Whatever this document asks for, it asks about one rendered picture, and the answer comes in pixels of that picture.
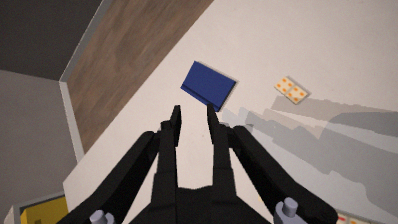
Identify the dark blue notebook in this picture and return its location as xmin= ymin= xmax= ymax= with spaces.
xmin=181 ymin=61 xmax=236 ymax=112

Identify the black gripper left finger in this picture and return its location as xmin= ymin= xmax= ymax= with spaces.
xmin=56 ymin=105 xmax=182 ymax=224

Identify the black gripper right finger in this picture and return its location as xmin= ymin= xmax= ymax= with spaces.
xmin=207 ymin=103 xmax=338 ymax=224

